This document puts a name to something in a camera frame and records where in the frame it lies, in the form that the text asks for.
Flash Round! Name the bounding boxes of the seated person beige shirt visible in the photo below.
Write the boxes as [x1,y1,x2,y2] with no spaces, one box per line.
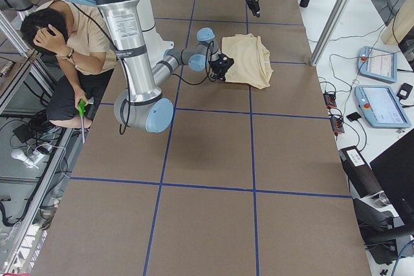
[21,0,116,129]

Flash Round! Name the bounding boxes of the cream long sleeve shirt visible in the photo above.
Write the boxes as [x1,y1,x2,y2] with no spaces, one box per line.
[221,34,273,89]

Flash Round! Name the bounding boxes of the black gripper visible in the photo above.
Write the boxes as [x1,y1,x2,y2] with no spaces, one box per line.
[209,54,226,81]
[245,0,260,17]

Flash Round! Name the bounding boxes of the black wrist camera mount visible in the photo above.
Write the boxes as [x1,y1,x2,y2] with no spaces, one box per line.
[216,54,234,75]

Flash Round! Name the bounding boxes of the white camera stand pillar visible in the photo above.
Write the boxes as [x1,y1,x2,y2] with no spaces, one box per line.
[137,0,174,61]

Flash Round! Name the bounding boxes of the blue teach pendant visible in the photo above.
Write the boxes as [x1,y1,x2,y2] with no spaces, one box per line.
[354,85,411,129]
[357,46,397,83]

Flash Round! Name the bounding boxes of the black monitor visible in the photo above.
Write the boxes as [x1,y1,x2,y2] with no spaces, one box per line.
[370,131,413,224]

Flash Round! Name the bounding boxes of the blue teach pendant near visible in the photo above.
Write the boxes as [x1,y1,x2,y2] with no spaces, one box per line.
[354,85,411,129]

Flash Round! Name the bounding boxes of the blue teach pendant far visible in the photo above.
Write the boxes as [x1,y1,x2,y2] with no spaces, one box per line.
[357,46,397,83]

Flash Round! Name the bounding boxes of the green handled tool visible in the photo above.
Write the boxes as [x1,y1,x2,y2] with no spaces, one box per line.
[77,98,86,144]

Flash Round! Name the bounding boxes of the aluminium frame post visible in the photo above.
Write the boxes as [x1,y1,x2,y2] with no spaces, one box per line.
[310,0,350,67]

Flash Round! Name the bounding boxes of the white power strip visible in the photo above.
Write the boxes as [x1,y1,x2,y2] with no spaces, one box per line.
[11,147,50,169]

